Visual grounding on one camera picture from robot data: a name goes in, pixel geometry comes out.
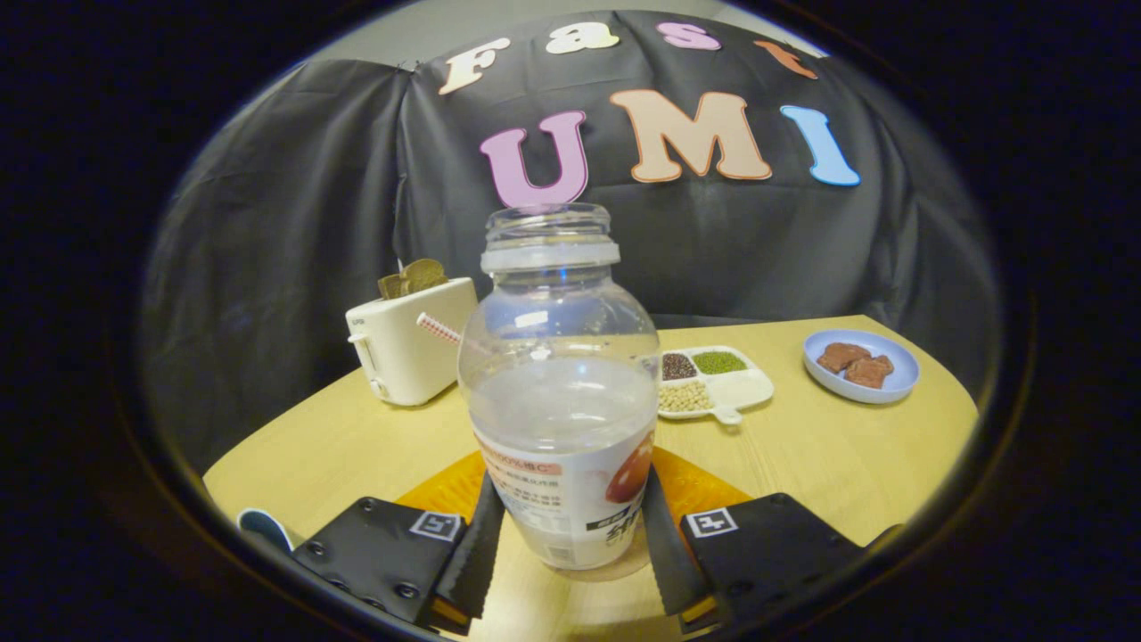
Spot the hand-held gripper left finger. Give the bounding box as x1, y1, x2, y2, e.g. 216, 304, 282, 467
291, 449, 506, 636

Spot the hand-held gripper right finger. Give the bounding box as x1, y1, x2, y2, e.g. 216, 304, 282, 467
642, 446, 867, 634

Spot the clear juice bottle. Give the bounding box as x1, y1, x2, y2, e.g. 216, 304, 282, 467
457, 203, 661, 572

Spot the pale green cup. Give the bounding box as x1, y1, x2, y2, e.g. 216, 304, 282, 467
237, 508, 295, 554

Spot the wooden table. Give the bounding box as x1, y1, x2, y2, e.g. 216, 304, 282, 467
203, 314, 980, 641

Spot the white divided bean dish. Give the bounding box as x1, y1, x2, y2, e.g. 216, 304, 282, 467
657, 345, 775, 425

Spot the white toaster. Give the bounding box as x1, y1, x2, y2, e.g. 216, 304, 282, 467
346, 277, 480, 407

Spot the pink striped straw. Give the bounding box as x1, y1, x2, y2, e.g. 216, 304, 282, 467
416, 312, 464, 347

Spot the brown cookie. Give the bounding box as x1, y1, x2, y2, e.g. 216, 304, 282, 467
817, 342, 872, 374
844, 355, 895, 390

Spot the blue plate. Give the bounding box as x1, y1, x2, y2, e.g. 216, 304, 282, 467
803, 329, 921, 405

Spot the black backdrop cloth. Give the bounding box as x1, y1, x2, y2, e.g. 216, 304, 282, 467
141, 9, 999, 473

